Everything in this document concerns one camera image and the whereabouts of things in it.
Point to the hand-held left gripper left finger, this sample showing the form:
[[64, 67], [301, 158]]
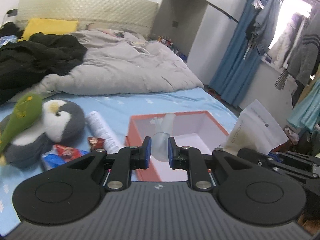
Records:
[[148, 152]]

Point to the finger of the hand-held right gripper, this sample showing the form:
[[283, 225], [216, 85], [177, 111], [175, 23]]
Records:
[[276, 155], [250, 155]]

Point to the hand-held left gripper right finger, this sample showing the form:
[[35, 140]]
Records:
[[171, 152]]

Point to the clear plastic bag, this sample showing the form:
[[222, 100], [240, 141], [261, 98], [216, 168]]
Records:
[[161, 142]]

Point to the pink cardboard box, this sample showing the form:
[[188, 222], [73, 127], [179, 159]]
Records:
[[192, 132]]

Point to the white paper pouch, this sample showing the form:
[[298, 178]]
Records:
[[255, 125]]

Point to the white printed tube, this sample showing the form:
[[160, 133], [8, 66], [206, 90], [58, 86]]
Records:
[[102, 130]]

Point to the small red snack packet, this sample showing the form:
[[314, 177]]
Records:
[[96, 143]]

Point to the bed with blue sheet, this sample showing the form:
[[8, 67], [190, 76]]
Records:
[[125, 105]]

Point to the teal hanging clothes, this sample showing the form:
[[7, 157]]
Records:
[[307, 107]]

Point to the large red snack packet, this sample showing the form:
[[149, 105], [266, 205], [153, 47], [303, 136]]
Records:
[[68, 152]]

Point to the light grey duvet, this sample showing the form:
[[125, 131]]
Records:
[[125, 67]]

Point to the grey penguin plush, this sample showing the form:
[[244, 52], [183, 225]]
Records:
[[65, 120]]

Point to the blue curtain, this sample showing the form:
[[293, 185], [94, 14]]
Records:
[[232, 67]]

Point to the blue snack packet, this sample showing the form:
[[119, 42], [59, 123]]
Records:
[[52, 161]]

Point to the grey striped sweater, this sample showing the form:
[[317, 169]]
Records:
[[305, 55]]

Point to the row of small colourful items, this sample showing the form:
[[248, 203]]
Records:
[[172, 45]]

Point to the beige hanging coat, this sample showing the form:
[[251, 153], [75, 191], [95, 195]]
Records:
[[282, 45]]

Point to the green plush stick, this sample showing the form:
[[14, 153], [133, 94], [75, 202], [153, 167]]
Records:
[[22, 120]]

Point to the black garment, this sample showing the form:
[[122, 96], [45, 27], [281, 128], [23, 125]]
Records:
[[32, 57]]

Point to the cream padded headboard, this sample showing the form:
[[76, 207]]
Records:
[[87, 7]]

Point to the yellow pillow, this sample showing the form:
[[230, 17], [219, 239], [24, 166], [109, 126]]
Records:
[[50, 27]]

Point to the blue panda print bag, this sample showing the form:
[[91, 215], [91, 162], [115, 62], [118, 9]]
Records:
[[7, 41]]

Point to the black bag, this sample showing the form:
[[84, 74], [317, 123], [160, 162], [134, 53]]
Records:
[[8, 28]]

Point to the dark wall switch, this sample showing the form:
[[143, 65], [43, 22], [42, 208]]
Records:
[[175, 23]]

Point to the black wall socket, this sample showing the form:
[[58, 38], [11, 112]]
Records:
[[12, 12]]

